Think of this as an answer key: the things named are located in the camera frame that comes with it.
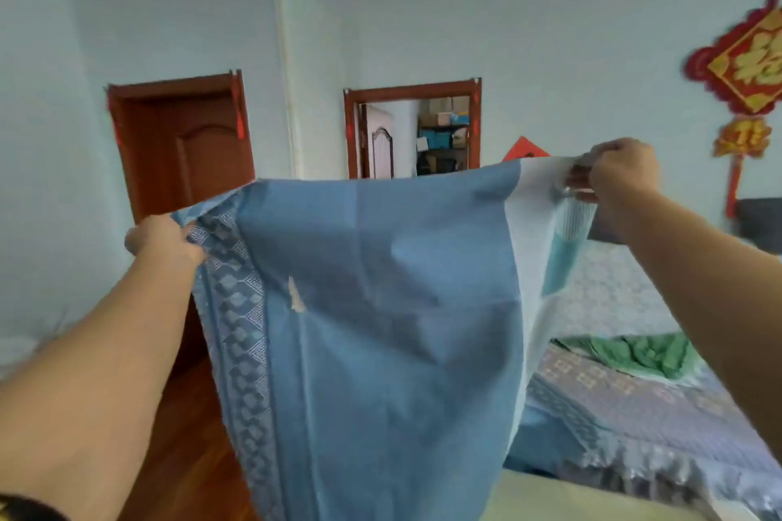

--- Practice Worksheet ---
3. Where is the person's left hand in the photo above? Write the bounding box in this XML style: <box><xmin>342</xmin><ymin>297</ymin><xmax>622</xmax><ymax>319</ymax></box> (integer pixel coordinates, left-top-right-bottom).
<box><xmin>125</xmin><ymin>213</ymin><xmax>209</xmax><ymax>269</ymax></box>

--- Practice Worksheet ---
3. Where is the person's right hand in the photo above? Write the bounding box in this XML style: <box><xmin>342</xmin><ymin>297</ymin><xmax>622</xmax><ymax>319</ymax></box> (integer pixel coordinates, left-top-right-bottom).
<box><xmin>565</xmin><ymin>138</ymin><xmax>662</xmax><ymax>204</ymax></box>

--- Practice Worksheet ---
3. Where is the blue patterned cloth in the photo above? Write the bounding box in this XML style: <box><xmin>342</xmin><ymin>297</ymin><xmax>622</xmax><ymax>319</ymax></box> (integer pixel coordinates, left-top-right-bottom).
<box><xmin>173</xmin><ymin>157</ymin><xmax>597</xmax><ymax>521</ymax></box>

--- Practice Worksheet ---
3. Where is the person's right forearm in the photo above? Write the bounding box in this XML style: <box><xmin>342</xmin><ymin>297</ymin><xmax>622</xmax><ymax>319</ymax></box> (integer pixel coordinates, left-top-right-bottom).
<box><xmin>601</xmin><ymin>184</ymin><xmax>782</xmax><ymax>461</ymax></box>

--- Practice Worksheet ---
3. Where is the person's left forearm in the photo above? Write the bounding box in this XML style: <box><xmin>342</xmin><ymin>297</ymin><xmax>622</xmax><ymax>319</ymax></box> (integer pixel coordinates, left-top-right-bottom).
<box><xmin>0</xmin><ymin>257</ymin><xmax>203</xmax><ymax>521</ymax></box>

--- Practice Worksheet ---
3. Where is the person's black shirt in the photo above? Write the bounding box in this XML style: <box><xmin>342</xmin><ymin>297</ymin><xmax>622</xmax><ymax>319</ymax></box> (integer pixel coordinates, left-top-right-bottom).
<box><xmin>0</xmin><ymin>494</ymin><xmax>68</xmax><ymax>521</ymax></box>

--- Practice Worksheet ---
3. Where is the grey pillow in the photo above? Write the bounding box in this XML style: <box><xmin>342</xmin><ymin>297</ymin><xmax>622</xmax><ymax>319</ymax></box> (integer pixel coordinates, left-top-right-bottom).
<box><xmin>736</xmin><ymin>196</ymin><xmax>782</xmax><ymax>256</ymax></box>
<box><xmin>587</xmin><ymin>206</ymin><xmax>627</xmax><ymax>246</ymax></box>

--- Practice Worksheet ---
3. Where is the dark brown wooden door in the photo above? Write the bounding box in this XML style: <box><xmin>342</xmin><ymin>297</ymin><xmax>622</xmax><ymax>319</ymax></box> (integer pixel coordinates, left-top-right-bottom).
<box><xmin>107</xmin><ymin>69</ymin><xmax>257</xmax><ymax>379</ymax></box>

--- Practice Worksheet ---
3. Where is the red diamond paper poster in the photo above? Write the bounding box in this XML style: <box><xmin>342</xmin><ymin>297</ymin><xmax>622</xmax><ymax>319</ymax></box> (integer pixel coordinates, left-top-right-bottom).
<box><xmin>502</xmin><ymin>135</ymin><xmax>551</xmax><ymax>163</ymax></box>

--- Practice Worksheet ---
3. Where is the red gold knot decoration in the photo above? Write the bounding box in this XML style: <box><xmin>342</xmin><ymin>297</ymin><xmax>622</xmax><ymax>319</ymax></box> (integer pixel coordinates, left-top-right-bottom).
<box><xmin>683</xmin><ymin>0</ymin><xmax>782</xmax><ymax>220</ymax></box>

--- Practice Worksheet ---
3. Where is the cluttered storage shelf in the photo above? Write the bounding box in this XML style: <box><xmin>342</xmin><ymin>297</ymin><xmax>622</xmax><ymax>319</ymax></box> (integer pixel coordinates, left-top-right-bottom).
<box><xmin>416</xmin><ymin>99</ymin><xmax>472</xmax><ymax>176</ymax></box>

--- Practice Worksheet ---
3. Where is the green blanket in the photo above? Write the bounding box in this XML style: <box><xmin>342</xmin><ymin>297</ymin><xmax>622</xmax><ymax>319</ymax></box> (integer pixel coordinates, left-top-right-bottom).
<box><xmin>552</xmin><ymin>332</ymin><xmax>704</xmax><ymax>381</ymax></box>

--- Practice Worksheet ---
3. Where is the brown panelled inner door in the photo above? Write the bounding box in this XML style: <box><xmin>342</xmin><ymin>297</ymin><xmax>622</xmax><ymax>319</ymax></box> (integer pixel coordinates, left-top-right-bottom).
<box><xmin>360</xmin><ymin>103</ymin><xmax>395</xmax><ymax>180</ymax></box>

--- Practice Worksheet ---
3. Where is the purple quilted sofa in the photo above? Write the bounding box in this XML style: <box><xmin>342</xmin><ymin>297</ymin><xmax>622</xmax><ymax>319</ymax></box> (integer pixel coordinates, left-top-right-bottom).
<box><xmin>503</xmin><ymin>236</ymin><xmax>782</xmax><ymax>521</ymax></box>

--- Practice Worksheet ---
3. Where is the cream marble table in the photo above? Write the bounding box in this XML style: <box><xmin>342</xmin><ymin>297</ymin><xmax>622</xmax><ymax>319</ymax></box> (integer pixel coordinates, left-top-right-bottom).
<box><xmin>482</xmin><ymin>468</ymin><xmax>728</xmax><ymax>521</ymax></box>

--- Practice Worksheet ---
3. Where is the red brown doorway frame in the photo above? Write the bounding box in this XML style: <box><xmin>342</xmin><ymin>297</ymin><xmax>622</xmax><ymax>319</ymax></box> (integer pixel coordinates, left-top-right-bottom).
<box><xmin>343</xmin><ymin>77</ymin><xmax>482</xmax><ymax>180</ymax></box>

